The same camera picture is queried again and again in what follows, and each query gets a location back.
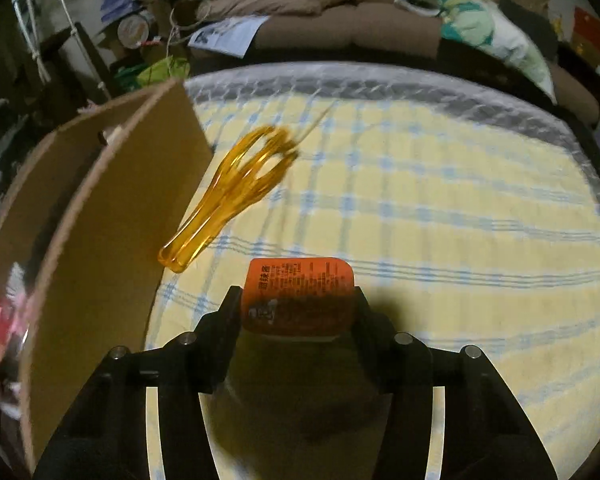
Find yellow plaid cloth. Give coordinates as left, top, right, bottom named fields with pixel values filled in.
left=145, top=94, right=600, bottom=480

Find green and white pillow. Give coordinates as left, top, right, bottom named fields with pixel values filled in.
left=439, top=0, right=557, bottom=104

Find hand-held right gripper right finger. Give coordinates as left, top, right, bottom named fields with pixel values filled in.
left=351, top=285, right=559, bottom=480

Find orange sauce packet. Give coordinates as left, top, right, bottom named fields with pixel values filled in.
left=240, top=256, right=356, bottom=344

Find white rope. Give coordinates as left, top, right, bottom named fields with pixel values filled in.
left=19, top=0, right=52, bottom=84

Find round tin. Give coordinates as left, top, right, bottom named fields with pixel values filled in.
left=115, top=11, right=157, bottom=51

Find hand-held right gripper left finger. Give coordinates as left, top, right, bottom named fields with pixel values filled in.
left=32, top=285, right=244, bottom=480

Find brown sofa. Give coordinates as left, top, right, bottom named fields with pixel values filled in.
left=194, top=0, right=600, bottom=127

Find brown cardboard box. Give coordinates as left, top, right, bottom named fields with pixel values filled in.
left=0, top=79, right=216, bottom=480

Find white printed paper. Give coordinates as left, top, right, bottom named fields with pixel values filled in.
left=186, top=15, right=272, bottom=59

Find green plastic bag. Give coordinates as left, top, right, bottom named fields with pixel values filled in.
left=114, top=54, right=192, bottom=94

